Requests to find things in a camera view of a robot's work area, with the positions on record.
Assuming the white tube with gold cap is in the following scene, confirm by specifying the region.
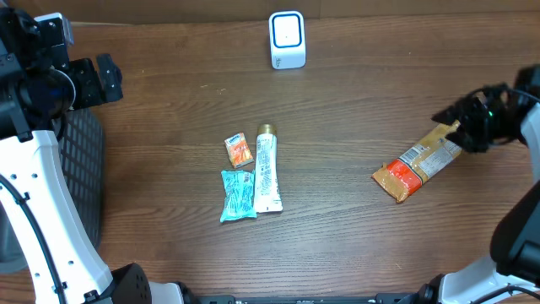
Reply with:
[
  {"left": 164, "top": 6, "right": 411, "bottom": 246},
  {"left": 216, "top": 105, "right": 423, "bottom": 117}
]
[{"left": 253, "top": 124, "right": 283, "bottom": 214}]

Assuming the orange tissue pack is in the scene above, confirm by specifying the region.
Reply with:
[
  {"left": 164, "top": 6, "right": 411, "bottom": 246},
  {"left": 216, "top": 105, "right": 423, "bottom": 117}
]
[{"left": 224, "top": 133, "right": 254, "bottom": 169}]

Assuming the grey plastic shopping basket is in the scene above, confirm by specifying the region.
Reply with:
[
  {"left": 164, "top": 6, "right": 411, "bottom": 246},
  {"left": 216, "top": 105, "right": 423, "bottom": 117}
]
[{"left": 0, "top": 107, "right": 105, "bottom": 274}]

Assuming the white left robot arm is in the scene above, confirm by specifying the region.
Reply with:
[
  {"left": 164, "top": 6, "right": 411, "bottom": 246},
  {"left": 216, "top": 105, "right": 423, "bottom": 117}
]
[{"left": 1, "top": 7, "right": 186, "bottom": 304}]

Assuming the orange spaghetti pasta package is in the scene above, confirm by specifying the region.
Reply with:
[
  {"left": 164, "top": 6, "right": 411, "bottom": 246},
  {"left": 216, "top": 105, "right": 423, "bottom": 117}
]
[{"left": 372, "top": 121, "right": 462, "bottom": 204}]

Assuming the teal tissue pack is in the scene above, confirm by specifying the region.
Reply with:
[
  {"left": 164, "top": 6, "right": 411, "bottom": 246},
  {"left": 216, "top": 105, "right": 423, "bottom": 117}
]
[{"left": 220, "top": 171, "right": 257, "bottom": 223}]

